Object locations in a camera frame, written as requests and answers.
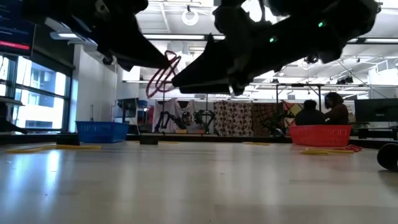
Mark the black ceiling camera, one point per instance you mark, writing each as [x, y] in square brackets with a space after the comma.
[107, 60]

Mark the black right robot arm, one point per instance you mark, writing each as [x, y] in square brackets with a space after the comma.
[326, 34]

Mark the white hanging cloth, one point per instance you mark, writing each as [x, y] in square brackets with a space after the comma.
[174, 107]

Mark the dark spiral pattern cloth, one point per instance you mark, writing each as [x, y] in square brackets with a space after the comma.
[264, 118]

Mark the brown dotted cloth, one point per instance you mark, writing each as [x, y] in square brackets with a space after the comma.
[233, 118]

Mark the dark monitor on stand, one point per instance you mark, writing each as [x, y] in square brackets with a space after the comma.
[127, 109]

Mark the black spotlight cluster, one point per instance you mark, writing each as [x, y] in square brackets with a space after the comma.
[311, 59]

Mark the black wall screen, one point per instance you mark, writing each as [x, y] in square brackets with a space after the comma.
[12, 34]

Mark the red rubber band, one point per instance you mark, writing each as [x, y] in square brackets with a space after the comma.
[356, 147]
[158, 73]

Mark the black track lights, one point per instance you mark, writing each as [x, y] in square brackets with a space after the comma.
[345, 80]

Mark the black table edge frame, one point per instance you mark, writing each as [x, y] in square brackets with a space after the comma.
[217, 138]

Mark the background black robot arm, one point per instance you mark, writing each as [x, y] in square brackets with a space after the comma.
[206, 115]
[168, 116]

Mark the red plastic basket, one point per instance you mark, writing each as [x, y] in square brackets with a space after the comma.
[321, 136]

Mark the overhead light bar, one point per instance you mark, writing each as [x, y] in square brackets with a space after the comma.
[174, 36]

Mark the colourful geometric cloth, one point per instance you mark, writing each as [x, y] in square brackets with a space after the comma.
[289, 109]

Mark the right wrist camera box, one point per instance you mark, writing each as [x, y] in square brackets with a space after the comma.
[228, 20]

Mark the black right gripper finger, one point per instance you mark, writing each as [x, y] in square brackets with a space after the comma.
[211, 68]
[211, 89]

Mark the black computer monitor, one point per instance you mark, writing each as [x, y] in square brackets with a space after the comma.
[376, 110]

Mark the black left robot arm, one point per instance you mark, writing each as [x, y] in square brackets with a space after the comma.
[62, 21]

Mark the blue plastic basket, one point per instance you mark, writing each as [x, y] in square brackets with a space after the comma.
[102, 132]

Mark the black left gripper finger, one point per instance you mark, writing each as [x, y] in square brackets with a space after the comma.
[140, 53]

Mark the blue box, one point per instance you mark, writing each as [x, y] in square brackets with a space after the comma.
[143, 103]

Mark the black background desk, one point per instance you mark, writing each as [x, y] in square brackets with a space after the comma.
[376, 133]

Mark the large window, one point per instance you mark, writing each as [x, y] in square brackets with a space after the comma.
[40, 105]

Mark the black round object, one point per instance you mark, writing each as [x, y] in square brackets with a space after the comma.
[278, 133]

